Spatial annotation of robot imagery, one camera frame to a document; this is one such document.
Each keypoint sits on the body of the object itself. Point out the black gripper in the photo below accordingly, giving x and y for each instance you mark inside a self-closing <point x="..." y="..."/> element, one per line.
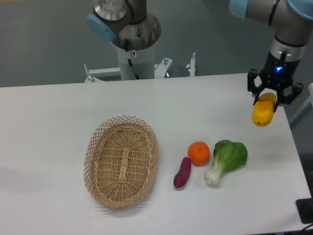
<point x="276" y="75"/>

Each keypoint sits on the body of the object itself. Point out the yellow mango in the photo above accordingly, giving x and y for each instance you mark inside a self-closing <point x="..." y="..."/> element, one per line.
<point x="264" y="109"/>

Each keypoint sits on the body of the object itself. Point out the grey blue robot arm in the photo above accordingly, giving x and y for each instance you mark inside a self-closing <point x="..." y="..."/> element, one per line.
<point x="134" y="32"/>

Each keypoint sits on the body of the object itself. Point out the oval wicker basket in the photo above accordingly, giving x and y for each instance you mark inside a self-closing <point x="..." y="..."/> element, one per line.
<point x="121" y="161"/>

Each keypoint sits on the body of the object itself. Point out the green bok choy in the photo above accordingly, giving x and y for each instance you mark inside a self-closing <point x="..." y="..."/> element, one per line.
<point x="227" y="157"/>

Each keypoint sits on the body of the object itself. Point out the orange tangerine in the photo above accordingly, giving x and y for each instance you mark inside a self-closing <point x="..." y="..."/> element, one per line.
<point x="199" y="153"/>

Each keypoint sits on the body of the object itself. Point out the black device at table edge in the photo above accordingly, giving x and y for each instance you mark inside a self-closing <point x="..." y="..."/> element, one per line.
<point x="305" y="210"/>

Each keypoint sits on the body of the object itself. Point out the purple sweet potato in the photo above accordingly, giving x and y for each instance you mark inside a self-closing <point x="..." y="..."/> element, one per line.
<point x="183" y="174"/>

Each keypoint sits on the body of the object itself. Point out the white frame at right edge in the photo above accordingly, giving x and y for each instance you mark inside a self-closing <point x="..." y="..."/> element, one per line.
<point x="303" y="110"/>

